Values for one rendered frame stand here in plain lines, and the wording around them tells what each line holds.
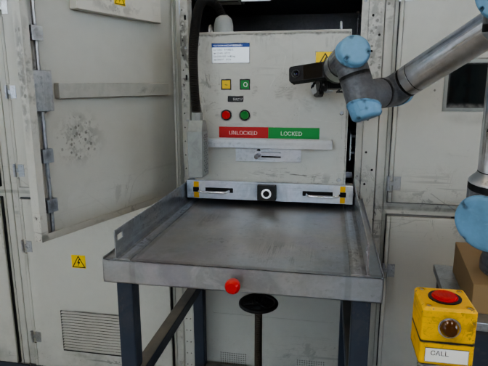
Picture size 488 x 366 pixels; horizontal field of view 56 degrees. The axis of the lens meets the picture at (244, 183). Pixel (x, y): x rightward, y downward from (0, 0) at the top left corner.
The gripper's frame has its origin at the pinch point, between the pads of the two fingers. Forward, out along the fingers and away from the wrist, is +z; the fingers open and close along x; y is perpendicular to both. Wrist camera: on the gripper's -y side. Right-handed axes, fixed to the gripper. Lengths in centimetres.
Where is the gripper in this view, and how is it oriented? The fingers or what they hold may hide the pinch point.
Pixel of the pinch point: (311, 88)
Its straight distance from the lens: 144.3
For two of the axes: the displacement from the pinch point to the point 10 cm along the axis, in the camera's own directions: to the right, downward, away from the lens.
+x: -0.2, -10.0, 0.5
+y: 10.0, -0.2, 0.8
